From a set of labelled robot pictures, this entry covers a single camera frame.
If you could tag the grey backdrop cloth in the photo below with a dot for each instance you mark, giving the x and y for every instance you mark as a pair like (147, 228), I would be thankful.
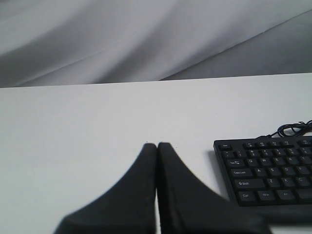
(67, 42)

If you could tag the black acer keyboard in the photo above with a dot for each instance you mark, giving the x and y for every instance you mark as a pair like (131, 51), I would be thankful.
(270, 176)

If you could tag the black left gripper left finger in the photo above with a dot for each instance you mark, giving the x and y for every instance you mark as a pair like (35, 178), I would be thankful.
(126, 208)

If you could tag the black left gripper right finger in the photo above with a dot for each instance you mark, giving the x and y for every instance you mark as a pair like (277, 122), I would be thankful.
(187, 206)

